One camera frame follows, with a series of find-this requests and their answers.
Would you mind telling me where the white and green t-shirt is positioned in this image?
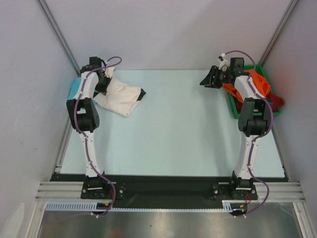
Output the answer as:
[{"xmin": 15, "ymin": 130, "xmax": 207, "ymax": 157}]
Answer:
[{"xmin": 93, "ymin": 77, "xmax": 146, "ymax": 117}]

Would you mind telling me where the orange t-shirt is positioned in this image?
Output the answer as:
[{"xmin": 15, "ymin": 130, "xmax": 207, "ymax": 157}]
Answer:
[{"xmin": 223, "ymin": 72, "xmax": 271, "ymax": 103}]

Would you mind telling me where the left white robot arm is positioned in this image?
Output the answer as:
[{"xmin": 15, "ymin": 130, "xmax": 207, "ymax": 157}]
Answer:
[{"xmin": 66, "ymin": 57, "xmax": 111, "ymax": 180}]

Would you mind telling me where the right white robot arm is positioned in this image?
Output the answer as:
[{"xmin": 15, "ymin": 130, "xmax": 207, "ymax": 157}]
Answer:
[{"xmin": 200, "ymin": 54, "xmax": 273, "ymax": 199}]

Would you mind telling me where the folded teal t-shirt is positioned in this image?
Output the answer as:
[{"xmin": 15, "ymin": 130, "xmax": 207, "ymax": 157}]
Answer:
[{"xmin": 67, "ymin": 76, "xmax": 98, "ymax": 105}]

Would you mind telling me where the green plastic bin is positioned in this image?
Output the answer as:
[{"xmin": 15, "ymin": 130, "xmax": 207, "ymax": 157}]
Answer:
[{"xmin": 225, "ymin": 64, "xmax": 283, "ymax": 119}]

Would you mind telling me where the red t-shirt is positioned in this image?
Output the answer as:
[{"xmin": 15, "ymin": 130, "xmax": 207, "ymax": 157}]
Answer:
[{"xmin": 233, "ymin": 93, "xmax": 285, "ymax": 113}]

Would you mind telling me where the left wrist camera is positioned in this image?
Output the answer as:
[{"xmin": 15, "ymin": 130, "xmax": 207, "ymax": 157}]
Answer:
[{"xmin": 104, "ymin": 66, "xmax": 115, "ymax": 78}]

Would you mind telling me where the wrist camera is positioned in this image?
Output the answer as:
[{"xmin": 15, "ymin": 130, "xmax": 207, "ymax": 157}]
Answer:
[
  {"xmin": 104, "ymin": 66, "xmax": 115, "ymax": 78},
  {"xmin": 218, "ymin": 53, "xmax": 229, "ymax": 71}
]

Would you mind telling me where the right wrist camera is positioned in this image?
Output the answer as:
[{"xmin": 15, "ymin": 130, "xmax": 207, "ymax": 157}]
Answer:
[{"xmin": 218, "ymin": 53, "xmax": 229, "ymax": 71}]

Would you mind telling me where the left aluminium side rail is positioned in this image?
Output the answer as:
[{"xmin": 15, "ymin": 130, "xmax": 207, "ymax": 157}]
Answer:
[{"xmin": 53, "ymin": 111, "xmax": 73, "ymax": 174}]

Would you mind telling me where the aluminium side rail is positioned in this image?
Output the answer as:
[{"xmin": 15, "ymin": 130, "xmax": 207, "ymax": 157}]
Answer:
[
  {"xmin": 271, "ymin": 124, "xmax": 290, "ymax": 182},
  {"xmin": 53, "ymin": 111, "xmax": 73, "ymax": 174}
]

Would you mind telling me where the left aluminium corner post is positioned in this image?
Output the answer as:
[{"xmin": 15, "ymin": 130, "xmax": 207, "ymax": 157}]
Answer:
[{"xmin": 36, "ymin": 0, "xmax": 80, "ymax": 76}]

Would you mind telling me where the aluminium corner post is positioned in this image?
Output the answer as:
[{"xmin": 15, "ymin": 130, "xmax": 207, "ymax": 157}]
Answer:
[
  {"xmin": 258, "ymin": 0, "xmax": 301, "ymax": 67},
  {"xmin": 36, "ymin": 0, "xmax": 80, "ymax": 76}
]

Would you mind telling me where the right aluminium corner post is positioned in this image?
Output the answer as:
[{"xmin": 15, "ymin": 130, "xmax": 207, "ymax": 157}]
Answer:
[{"xmin": 258, "ymin": 0, "xmax": 301, "ymax": 67}]

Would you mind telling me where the right aluminium side rail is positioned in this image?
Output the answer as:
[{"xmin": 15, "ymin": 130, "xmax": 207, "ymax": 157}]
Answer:
[{"xmin": 271, "ymin": 124, "xmax": 290, "ymax": 182}]

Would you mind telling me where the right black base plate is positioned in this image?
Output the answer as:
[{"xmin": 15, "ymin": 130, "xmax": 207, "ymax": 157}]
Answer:
[{"xmin": 211, "ymin": 182, "xmax": 258, "ymax": 201}]

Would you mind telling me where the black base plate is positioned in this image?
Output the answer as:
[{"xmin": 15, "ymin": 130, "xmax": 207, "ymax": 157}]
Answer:
[
  {"xmin": 80, "ymin": 182, "xmax": 126, "ymax": 200},
  {"xmin": 211, "ymin": 182, "xmax": 258, "ymax": 201}
]

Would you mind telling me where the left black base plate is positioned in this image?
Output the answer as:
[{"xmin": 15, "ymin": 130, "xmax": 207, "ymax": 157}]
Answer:
[{"xmin": 80, "ymin": 182, "xmax": 126, "ymax": 200}]

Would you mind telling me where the slotted cable duct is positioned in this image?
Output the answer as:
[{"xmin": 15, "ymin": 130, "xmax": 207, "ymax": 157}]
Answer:
[{"xmin": 46, "ymin": 200, "xmax": 248, "ymax": 212}]

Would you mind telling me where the aluminium front rail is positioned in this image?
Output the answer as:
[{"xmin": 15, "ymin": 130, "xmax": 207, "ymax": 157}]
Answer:
[{"xmin": 35, "ymin": 181, "xmax": 305, "ymax": 202}]

